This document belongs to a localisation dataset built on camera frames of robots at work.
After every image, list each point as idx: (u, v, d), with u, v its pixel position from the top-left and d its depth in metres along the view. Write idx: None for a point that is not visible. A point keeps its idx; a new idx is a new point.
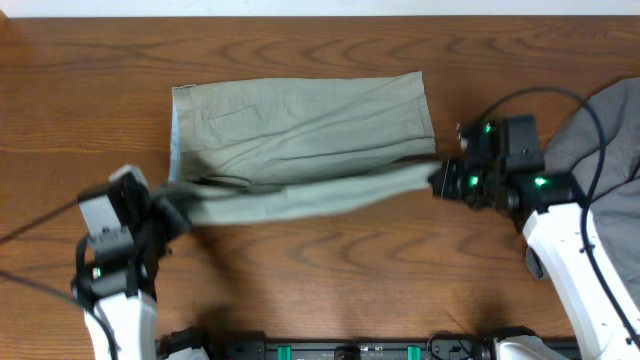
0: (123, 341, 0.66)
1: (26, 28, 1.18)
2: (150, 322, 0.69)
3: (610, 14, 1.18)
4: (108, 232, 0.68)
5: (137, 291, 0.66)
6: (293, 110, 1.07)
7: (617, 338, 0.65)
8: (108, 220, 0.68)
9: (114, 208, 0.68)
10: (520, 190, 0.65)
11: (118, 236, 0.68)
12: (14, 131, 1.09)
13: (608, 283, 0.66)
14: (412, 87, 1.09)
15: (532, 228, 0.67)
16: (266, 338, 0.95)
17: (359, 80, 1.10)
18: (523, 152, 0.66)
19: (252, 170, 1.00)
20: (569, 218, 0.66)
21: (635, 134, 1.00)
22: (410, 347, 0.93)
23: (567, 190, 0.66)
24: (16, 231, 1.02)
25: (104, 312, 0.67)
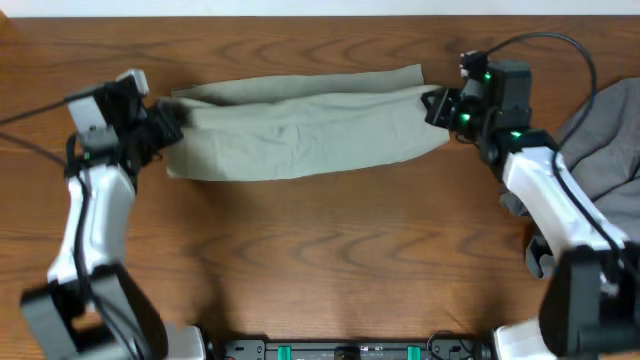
0: (97, 193, 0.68)
1: (26, 28, 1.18)
2: (122, 200, 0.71)
3: (609, 14, 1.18)
4: (95, 130, 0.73)
5: (119, 166, 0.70)
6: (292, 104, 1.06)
7: (581, 230, 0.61)
8: (96, 120, 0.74)
9: (100, 108, 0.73)
10: (499, 144, 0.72)
11: (104, 133, 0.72)
12: (14, 131, 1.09)
13: (572, 192, 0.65)
14: (410, 80, 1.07)
15: (507, 169, 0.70)
16: (266, 338, 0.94)
17: (357, 76, 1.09)
18: (514, 108, 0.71)
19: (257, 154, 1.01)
20: (540, 155, 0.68)
21: (635, 134, 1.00)
22: (410, 347, 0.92)
23: (543, 142, 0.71)
24: (15, 231, 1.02)
25: (88, 177, 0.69)
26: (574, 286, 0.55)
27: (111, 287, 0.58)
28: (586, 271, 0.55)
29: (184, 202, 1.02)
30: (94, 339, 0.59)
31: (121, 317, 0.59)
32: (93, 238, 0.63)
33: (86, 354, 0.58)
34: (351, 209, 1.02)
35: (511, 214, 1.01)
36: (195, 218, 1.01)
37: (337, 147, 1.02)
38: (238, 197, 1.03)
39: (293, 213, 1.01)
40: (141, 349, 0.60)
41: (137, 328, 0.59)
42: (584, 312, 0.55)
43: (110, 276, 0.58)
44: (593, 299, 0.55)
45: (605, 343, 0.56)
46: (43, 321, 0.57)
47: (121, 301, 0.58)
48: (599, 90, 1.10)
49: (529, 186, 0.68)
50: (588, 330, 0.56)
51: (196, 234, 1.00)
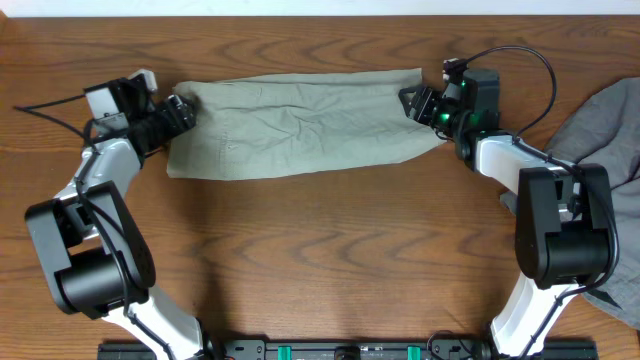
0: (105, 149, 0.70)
1: (26, 27, 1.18)
2: (130, 164, 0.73)
3: (608, 15, 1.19)
4: (108, 117, 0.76)
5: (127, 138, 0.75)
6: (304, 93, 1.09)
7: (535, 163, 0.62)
8: (108, 106, 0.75)
9: (115, 98, 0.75)
10: (470, 141, 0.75)
11: (118, 118, 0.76)
12: (14, 130, 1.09)
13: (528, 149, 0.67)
14: (408, 82, 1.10)
15: (479, 155, 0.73)
16: (265, 338, 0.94)
17: (357, 75, 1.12)
18: (485, 111, 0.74)
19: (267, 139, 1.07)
20: (504, 135, 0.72)
21: (635, 134, 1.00)
22: (410, 347, 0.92)
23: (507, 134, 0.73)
24: (16, 230, 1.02)
25: (102, 145, 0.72)
26: (532, 197, 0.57)
27: (106, 201, 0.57)
28: (541, 183, 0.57)
29: (183, 201, 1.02)
30: (89, 261, 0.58)
31: (113, 231, 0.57)
32: (95, 174, 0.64)
33: (81, 272, 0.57)
34: (350, 209, 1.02)
35: (511, 215, 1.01)
36: (195, 217, 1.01)
37: (335, 140, 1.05)
38: (238, 194, 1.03)
39: (293, 212, 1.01)
40: (132, 271, 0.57)
41: (126, 246, 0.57)
42: (547, 221, 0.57)
43: (104, 191, 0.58)
44: (551, 206, 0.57)
45: (571, 258, 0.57)
46: (44, 232, 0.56)
47: (115, 215, 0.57)
48: (599, 90, 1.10)
49: (493, 152, 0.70)
50: (553, 243, 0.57)
51: (195, 234, 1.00)
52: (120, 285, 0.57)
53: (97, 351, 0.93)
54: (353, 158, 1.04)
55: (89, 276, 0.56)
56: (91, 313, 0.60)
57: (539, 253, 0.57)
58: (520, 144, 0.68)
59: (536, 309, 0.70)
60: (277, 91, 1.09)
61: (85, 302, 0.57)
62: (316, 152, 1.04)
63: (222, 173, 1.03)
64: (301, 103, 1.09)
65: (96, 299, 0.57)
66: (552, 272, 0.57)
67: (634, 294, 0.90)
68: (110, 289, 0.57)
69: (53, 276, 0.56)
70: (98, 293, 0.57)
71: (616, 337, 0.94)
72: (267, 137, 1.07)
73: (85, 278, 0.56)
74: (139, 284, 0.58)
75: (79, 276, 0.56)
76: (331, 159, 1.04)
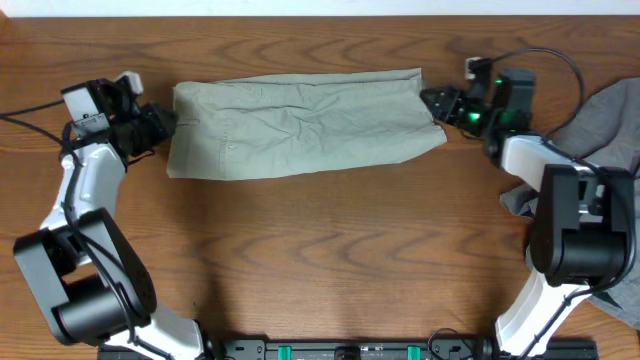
0: (89, 158, 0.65)
1: (26, 27, 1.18)
2: (115, 171, 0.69)
3: (608, 15, 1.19)
4: (87, 118, 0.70)
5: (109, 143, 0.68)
6: (304, 95, 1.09)
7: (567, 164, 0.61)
8: (87, 107, 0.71)
9: (94, 97, 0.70)
10: (500, 139, 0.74)
11: (98, 120, 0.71)
12: (15, 131, 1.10)
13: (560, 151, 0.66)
14: (406, 82, 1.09)
15: (507, 152, 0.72)
16: (265, 338, 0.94)
17: (358, 74, 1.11)
18: (517, 112, 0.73)
19: (266, 139, 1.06)
20: (533, 136, 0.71)
21: (635, 134, 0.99)
22: (410, 347, 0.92)
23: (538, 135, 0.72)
24: (15, 231, 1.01)
25: (82, 152, 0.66)
26: (555, 194, 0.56)
27: (99, 231, 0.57)
28: (567, 181, 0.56)
29: (184, 202, 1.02)
30: (85, 290, 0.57)
31: (109, 262, 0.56)
32: (82, 195, 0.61)
33: (77, 303, 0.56)
34: (351, 209, 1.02)
35: (512, 215, 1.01)
36: (196, 217, 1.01)
37: (335, 140, 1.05)
38: (238, 194, 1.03)
39: (293, 213, 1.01)
40: (131, 298, 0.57)
41: (124, 275, 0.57)
42: (568, 218, 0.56)
43: (97, 220, 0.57)
44: (574, 204, 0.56)
45: (585, 258, 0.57)
46: (35, 267, 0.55)
47: (110, 246, 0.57)
48: (599, 91, 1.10)
49: (521, 149, 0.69)
50: (571, 241, 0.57)
51: (196, 234, 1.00)
52: (120, 312, 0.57)
53: (97, 352, 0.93)
54: (354, 157, 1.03)
55: (86, 309, 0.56)
56: (92, 341, 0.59)
57: (553, 248, 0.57)
58: (548, 144, 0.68)
59: (544, 309, 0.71)
60: (277, 92, 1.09)
61: (85, 332, 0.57)
62: (316, 152, 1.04)
63: (221, 173, 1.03)
64: (301, 104, 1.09)
65: (94, 329, 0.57)
66: (565, 271, 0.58)
67: (634, 295, 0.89)
68: (109, 317, 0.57)
69: (49, 310, 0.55)
70: (97, 323, 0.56)
71: (616, 337, 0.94)
72: (267, 138, 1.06)
73: (82, 309, 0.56)
74: (139, 310, 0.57)
75: (76, 308, 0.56)
76: (331, 159, 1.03)
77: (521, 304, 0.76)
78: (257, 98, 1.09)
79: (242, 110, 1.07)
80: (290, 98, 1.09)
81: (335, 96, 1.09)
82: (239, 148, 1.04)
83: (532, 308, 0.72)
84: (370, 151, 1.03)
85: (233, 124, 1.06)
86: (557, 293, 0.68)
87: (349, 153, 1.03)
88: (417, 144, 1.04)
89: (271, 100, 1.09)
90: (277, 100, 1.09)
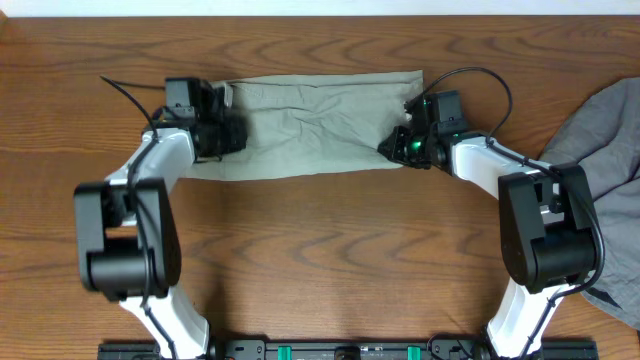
0: (166, 139, 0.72)
1: (25, 27, 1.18)
2: (185, 157, 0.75)
3: (610, 14, 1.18)
4: (179, 107, 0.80)
5: (188, 131, 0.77)
6: (305, 96, 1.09)
7: (509, 167, 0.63)
8: (182, 99, 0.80)
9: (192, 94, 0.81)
10: (445, 146, 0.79)
11: (187, 111, 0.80)
12: (15, 131, 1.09)
13: (503, 151, 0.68)
14: (406, 85, 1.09)
15: (455, 160, 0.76)
16: (266, 338, 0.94)
17: (358, 75, 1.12)
18: (450, 120, 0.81)
19: (266, 141, 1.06)
20: (476, 139, 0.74)
21: (635, 134, 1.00)
22: (410, 346, 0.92)
23: (480, 136, 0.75)
24: (16, 231, 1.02)
25: (161, 134, 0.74)
26: (514, 207, 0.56)
27: (152, 198, 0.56)
28: (523, 191, 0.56)
29: (183, 201, 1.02)
30: (122, 247, 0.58)
31: (149, 229, 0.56)
32: (150, 164, 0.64)
33: (111, 258, 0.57)
34: (350, 209, 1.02)
35: None
36: (195, 217, 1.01)
37: (334, 144, 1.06)
38: (238, 194, 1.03)
39: (292, 213, 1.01)
40: (158, 269, 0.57)
41: (158, 245, 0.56)
42: (532, 227, 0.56)
43: (153, 187, 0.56)
44: (535, 213, 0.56)
45: (558, 262, 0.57)
46: (86, 213, 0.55)
47: (156, 215, 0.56)
48: (599, 91, 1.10)
49: (468, 156, 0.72)
50: (540, 249, 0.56)
51: (195, 234, 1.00)
52: (143, 279, 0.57)
53: (98, 351, 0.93)
54: (351, 161, 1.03)
55: (116, 265, 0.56)
56: (111, 296, 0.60)
57: (526, 260, 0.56)
58: (492, 145, 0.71)
59: (530, 310, 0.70)
60: (278, 94, 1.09)
61: (108, 286, 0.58)
62: (316, 154, 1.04)
63: (221, 174, 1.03)
64: (301, 105, 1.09)
65: (117, 285, 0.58)
66: (543, 278, 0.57)
67: (634, 294, 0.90)
68: (134, 279, 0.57)
69: (85, 256, 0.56)
70: (122, 281, 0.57)
71: (615, 337, 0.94)
72: (267, 140, 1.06)
73: (113, 265, 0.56)
74: (161, 282, 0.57)
75: (108, 261, 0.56)
76: (330, 162, 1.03)
77: (507, 309, 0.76)
78: (256, 98, 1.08)
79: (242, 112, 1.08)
80: (290, 99, 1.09)
81: (335, 98, 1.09)
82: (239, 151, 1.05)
83: (520, 309, 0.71)
84: (368, 156, 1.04)
85: None
86: (540, 296, 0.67)
87: (347, 157, 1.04)
88: None
89: (271, 101, 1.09)
90: (277, 101, 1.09)
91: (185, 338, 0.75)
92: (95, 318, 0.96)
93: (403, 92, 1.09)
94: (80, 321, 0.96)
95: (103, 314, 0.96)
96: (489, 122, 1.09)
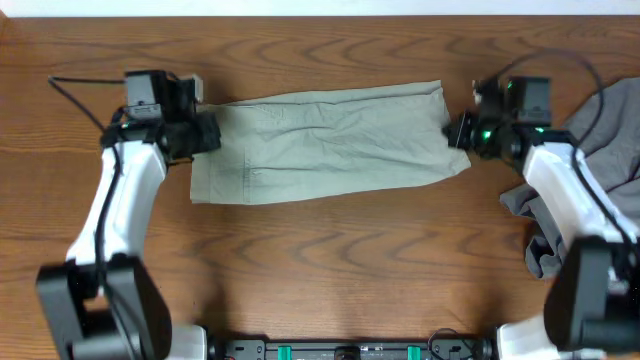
0: (129, 168, 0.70)
1: (25, 27, 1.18)
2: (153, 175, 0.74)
3: (609, 15, 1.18)
4: (142, 106, 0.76)
5: (155, 144, 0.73)
6: (325, 113, 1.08)
7: (596, 217, 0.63)
8: (144, 95, 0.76)
9: (153, 87, 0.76)
10: (523, 138, 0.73)
11: (151, 110, 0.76)
12: (15, 131, 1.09)
13: (591, 185, 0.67)
14: (427, 98, 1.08)
15: (528, 158, 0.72)
16: (266, 338, 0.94)
17: (375, 89, 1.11)
18: (534, 109, 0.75)
19: (288, 162, 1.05)
20: (560, 148, 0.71)
21: (635, 134, 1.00)
22: (410, 347, 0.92)
23: (568, 141, 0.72)
24: (15, 231, 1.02)
25: (123, 147, 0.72)
26: (581, 272, 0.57)
27: (127, 282, 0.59)
28: (594, 260, 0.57)
29: (186, 202, 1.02)
30: (103, 327, 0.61)
31: (129, 314, 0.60)
32: (117, 223, 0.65)
33: (92, 340, 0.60)
34: (351, 208, 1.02)
35: (512, 215, 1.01)
36: (196, 216, 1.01)
37: (357, 161, 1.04)
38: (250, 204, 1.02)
39: (293, 213, 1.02)
40: (143, 348, 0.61)
41: (143, 325, 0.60)
42: (592, 299, 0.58)
43: (127, 271, 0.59)
44: (600, 288, 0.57)
45: (602, 338, 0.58)
46: (57, 300, 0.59)
47: (134, 298, 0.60)
48: (599, 91, 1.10)
49: (547, 170, 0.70)
50: (592, 321, 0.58)
51: (196, 234, 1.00)
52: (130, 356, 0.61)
53: None
54: (379, 180, 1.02)
55: (101, 346, 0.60)
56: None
57: (572, 327, 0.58)
58: (577, 167, 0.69)
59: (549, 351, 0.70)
60: (296, 114, 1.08)
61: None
62: (343, 173, 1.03)
63: (246, 199, 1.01)
64: (321, 124, 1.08)
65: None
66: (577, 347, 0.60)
67: None
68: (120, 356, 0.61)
69: (65, 343, 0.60)
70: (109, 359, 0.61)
71: None
72: (289, 160, 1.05)
73: (97, 347, 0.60)
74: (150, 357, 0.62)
75: (91, 344, 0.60)
76: (359, 181, 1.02)
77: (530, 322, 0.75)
78: (276, 117, 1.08)
79: (262, 134, 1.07)
80: (309, 116, 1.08)
81: (355, 114, 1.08)
82: (263, 175, 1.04)
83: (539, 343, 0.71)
84: (390, 172, 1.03)
85: (253, 147, 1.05)
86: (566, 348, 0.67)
87: (369, 174, 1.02)
88: (439, 165, 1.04)
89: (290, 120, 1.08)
90: (297, 120, 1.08)
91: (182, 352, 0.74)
92: None
93: (422, 105, 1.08)
94: None
95: None
96: None
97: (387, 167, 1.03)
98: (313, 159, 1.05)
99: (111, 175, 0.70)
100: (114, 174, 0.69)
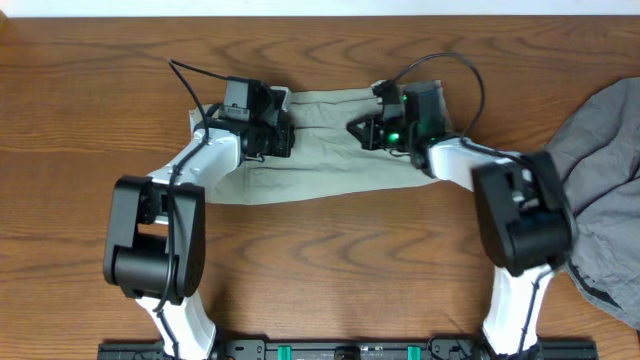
0: (214, 143, 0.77)
1: (26, 27, 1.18)
2: (226, 163, 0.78)
3: (610, 14, 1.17)
4: (235, 108, 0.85)
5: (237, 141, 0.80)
6: (326, 113, 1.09)
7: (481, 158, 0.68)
8: (239, 99, 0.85)
9: (249, 94, 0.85)
10: (422, 150, 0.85)
11: (241, 113, 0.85)
12: (15, 132, 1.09)
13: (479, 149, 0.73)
14: None
15: (434, 160, 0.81)
16: (266, 338, 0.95)
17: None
18: (429, 119, 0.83)
19: (290, 161, 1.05)
20: (450, 140, 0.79)
21: (635, 133, 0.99)
22: (410, 347, 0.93)
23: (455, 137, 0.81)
24: (15, 231, 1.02)
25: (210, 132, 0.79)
26: (487, 193, 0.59)
27: (187, 205, 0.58)
28: (491, 180, 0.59)
29: None
30: (151, 249, 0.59)
31: (178, 236, 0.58)
32: (193, 168, 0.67)
33: (136, 255, 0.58)
34: (351, 208, 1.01)
35: None
36: None
37: (358, 161, 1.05)
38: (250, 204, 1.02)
39: (293, 213, 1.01)
40: (179, 277, 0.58)
41: (185, 253, 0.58)
42: (505, 211, 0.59)
43: (190, 196, 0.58)
44: (507, 198, 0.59)
45: (533, 244, 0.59)
46: (124, 206, 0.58)
47: (189, 222, 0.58)
48: (599, 91, 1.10)
49: (446, 157, 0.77)
50: (515, 232, 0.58)
51: None
52: (163, 285, 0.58)
53: (98, 351, 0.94)
54: (379, 180, 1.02)
55: (139, 264, 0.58)
56: (127, 292, 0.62)
57: (503, 244, 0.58)
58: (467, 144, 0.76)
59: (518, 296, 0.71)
60: (298, 113, 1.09)
61: (127, 282, 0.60)
62: (342, 174, 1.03)
63: (247, 198, 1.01)
64: (322, 125, 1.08)
65: (136, 283, 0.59)
66: (520, 263, 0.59)
67: (634, 294, 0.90)
68: (154, 280, 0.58)
69: (112, 246, 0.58)
70: (141, 279, 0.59)
71: (614, 336, 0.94)
72: (291, 159, 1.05)
73: (138, 263, 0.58)
74: (179, 291, 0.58)
75: (133, 258, 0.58)
76: (359, 180, 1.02)
77: (498, 298, 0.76)
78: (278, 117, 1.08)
79: None
80: (311, 116, 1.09)
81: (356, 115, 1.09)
82: (264, 173, 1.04)
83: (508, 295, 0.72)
84: (391, 171, 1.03)
85: None
86: (525, 281, 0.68)
87: (370, 173, 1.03)
88: None
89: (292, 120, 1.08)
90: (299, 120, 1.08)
91: (192, 342, 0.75)
92: (95, 318, 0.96)
93: None
94: (80, 321, 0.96)
95: (103, 313, 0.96)
96: (489, 122, 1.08)
97: (389, 166, 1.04)
98: (315, 159, 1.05)
99: (196, 143, 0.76)
100: (201, 142, 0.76)
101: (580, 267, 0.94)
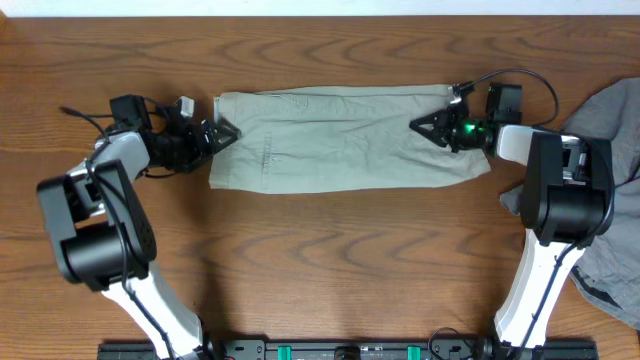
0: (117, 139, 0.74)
1: (25, 27, 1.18)
2: (139, 157, 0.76)
3: (609, 14, 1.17)
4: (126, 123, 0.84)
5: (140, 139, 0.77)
6: (348, 106, 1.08)
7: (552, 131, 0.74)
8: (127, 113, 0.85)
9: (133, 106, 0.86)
10: (496, 131, 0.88)
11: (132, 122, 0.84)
12: (15, 132, 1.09)
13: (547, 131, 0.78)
14: (441, 101, 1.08)
15: (501, 139, 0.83)
16: (266, 338, 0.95)
17: (403, 87, 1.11)
18: (508, 109, 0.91)
19: (308, 153, 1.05)
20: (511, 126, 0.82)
21: (635, 134, 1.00)
22: (410, 347, 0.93)
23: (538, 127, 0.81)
24: (14, 231, 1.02)
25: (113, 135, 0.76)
26: (542, 155, 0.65)
27: (112, 176, 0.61)
28: (550, 145, 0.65)
29: (182, 202, 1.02)
30: (93, 233, 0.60)
31: (118, 204, 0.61)
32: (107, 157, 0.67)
33: (84, 244, 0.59)
34: (351, 208, 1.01)
35: (511, 215, 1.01)
36: (195, 217, 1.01)
37: (377, 158, 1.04)
38: (250, 204, 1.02)
39: (293, 212, 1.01)
40: (133, 244, 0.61)
41: (128, 217, 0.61)
42: (550, 175, 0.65)
43: (112, 166, 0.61)
44: (557, 165, 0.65)
45: (566, 214, 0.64)
46: (54, 203, 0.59)
47: (120, 188, 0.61)
48: (599, 91, 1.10)
49: (512, 136, 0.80)
50: (555, 199, 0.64)
51: (196, 234, 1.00)
52: (120, 256, 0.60)
53: (97, 351, 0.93)
54: (396, 178, 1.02)
55: (92, 250, 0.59)
56: (93, 285, 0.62)
57: (539, 205, 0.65)
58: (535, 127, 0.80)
59: (539, 273, 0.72)
60: (320, 104, 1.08)
61: (90, 274, 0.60)
62: (360, 168, 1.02)
63: (264, 186, 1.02)
64: (347, 117, 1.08)
65: (99, 269, 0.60)
66: (549, 227, 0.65)
67: (634, 294, 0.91)
68: (113, 260, 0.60)
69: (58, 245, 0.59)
70: (102, 265, 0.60)
71: (614, 336, 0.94)
72: (310, 152, 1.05)
73: (88, 249, 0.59)
74: (140, 257, 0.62)
75: (82, 250, 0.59)
76: (375, 179, 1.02)
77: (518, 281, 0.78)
78: (299, 108, 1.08)
79: (279, 127, 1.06)
80: (334, 109, 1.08)
81: (376, 109, 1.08)
82: (281, 164, 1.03)
83: (529, 274, 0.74)
84: (405, 172, 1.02)
85: (273, 138, 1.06)
86: (549, 254, 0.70)
87: (388, 171, 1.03)
88: (457, 167, 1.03)
89: (313, 112, 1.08)
90: (320, 112, 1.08)
91: (183, 338, 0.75)
92: (95, 318, 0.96)
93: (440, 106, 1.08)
94: (79, 321, 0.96)
95: (102, 314, 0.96)
96: None
97: (404, 166, 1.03)
98: (335, 153, 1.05)
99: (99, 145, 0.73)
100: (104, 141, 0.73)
101: (580, 267, 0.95)
